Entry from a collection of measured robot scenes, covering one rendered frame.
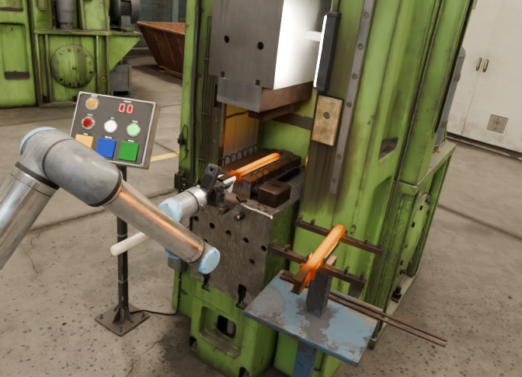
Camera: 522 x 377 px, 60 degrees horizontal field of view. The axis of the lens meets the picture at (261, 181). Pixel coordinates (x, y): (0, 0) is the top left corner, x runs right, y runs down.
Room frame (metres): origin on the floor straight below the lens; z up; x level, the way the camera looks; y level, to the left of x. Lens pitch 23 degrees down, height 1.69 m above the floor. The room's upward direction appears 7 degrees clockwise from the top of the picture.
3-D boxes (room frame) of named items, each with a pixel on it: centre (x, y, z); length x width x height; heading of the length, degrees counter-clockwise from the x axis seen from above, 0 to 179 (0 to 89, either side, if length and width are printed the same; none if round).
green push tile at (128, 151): (1.75, 0.56, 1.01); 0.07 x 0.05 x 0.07; 85
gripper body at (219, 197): (1.51, 0.19, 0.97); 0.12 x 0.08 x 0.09; 150
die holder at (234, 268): (1.83, -0.04, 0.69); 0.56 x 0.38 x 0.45; 150
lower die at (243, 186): (1.85, 0.02, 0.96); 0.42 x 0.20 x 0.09; 150
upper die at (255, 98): (1.85, 0.02, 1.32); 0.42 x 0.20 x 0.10; 150
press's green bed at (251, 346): (1.83, -0.04, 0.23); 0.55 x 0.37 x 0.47; 150
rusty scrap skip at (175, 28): (8.63, 1.63, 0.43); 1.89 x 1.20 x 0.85; 48
